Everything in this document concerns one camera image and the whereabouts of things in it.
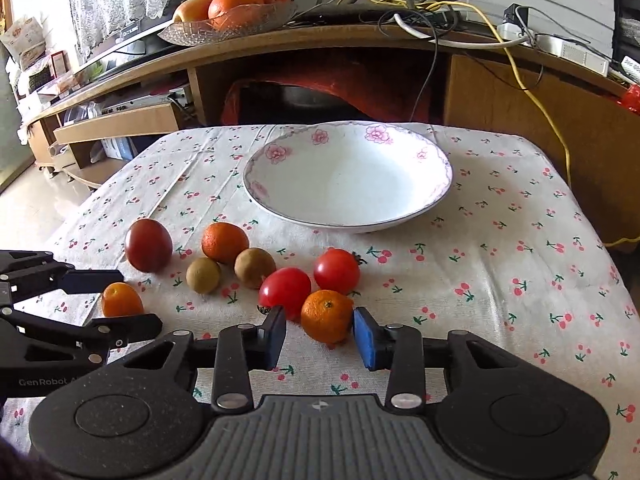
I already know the small mandarin orange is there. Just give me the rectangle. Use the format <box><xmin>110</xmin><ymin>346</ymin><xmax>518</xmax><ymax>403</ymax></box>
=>
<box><xmin>101</xmin><ymin>282</ymin><xmax>144</xmax><ymax>318</ymax></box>

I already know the dark red tomato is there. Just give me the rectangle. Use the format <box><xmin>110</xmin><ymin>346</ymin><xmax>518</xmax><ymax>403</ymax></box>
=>
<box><xmin>125</xmin><ymin>219</ymin><xmax>172</xmax><ymax>273</ymax></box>

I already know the cherry print tablecloth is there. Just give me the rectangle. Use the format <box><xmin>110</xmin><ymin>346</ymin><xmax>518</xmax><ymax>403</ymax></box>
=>
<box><xmin>0</xmin><ymin>121</ymin><xmax>640</xmax><ymax>480</ymax></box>

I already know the white floral ceramic plate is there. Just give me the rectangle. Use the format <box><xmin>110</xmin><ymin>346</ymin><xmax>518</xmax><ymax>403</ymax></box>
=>
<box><xmin>243</xmin><ymin>122</ymin><xmax>452</xmax><ymax>233</ymax></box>

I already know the red plastic bag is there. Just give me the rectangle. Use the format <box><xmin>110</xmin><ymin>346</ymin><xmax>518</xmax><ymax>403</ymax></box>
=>
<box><xmin>220</xmin><ymin>60</ymin><xmax>431</xmax><ymax>126</ymax></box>

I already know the glass fruit bowl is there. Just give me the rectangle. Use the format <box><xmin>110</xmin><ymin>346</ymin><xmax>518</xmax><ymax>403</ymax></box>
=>
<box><xmin>158</xmin><ymin>1</ymin><xmax>296</xmax><ymax>47</ymax></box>

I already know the wooden tv cabinet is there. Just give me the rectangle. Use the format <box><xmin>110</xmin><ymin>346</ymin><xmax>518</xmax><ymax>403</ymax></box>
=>
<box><xmin>27</xmin><ymin>25</ymin><xmax>639</xmax><ymax>248</ymax></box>

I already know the yellow apple in bowl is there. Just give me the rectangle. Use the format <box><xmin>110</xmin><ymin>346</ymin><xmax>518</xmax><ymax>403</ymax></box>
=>
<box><xmin>172</xmin><ymin>0</ymin><xmax>212</xmax><ymax>23</ymax></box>

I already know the front orange in bowl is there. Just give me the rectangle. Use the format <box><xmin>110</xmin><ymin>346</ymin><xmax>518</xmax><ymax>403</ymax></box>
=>
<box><xmin>208</xmin><ymin>0</ymin><xmax>262</xmax><ymax>30</ymax></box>

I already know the white power strip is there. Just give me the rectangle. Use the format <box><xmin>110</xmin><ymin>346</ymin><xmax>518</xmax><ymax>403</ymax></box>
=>
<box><xmin>497</xmin><ymin>22</ymin><xmax>610</xmax><ymax>77</ymax></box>

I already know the black power adapter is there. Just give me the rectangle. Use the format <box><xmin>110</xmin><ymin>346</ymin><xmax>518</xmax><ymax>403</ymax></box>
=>
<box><xmin>503</xmin><ymin>3</ymin><xmax>528</xmax><ymax>28</ymax></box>

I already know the black thin cable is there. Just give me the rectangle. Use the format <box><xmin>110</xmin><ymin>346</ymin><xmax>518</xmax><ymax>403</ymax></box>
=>
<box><xmin>376</xmin><ymin>8</ymin><xmax>442</xmax><ymax>109</ymax></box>

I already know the white thick cable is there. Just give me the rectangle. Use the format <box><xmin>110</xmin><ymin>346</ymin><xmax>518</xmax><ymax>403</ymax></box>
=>
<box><xmin>392</xmin><ymin>12</ymin><xmax>532</xmax><ymax>51</ymax></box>

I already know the yellow cable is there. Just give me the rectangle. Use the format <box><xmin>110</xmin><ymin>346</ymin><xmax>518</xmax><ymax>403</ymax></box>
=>
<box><xmin>319</xmin><ymin>0</ymin><xmax>640</xmax><ymax>250</ymax></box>

